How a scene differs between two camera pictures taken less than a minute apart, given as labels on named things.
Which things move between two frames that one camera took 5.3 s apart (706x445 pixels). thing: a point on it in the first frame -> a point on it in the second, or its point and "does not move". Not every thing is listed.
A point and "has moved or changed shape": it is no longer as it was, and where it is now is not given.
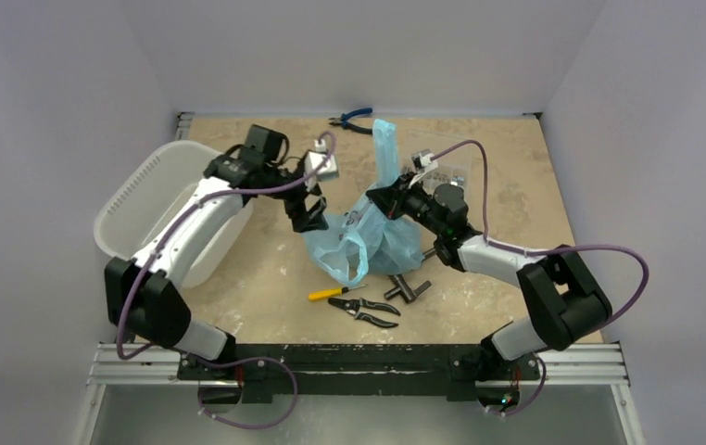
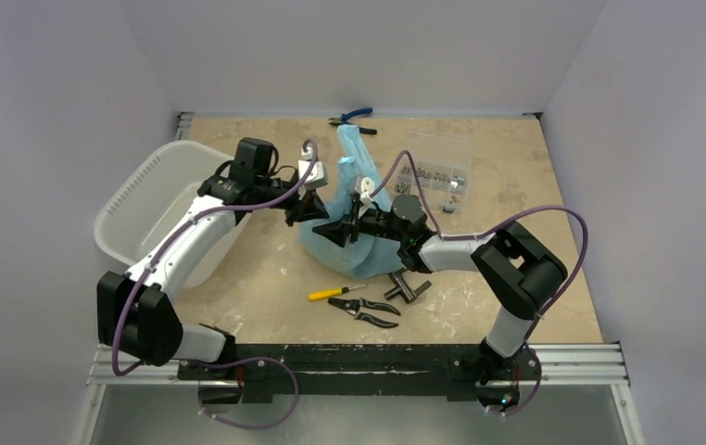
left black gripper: x=304 y=221 does not move
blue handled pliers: x=342 y=120 does not move
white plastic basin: x=149 y=196 does not move
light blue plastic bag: x=363 y=241 has moved or changed shape
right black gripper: x=393 y=196 -> x=353 y=222
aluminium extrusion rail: x=160 y=365 does not move
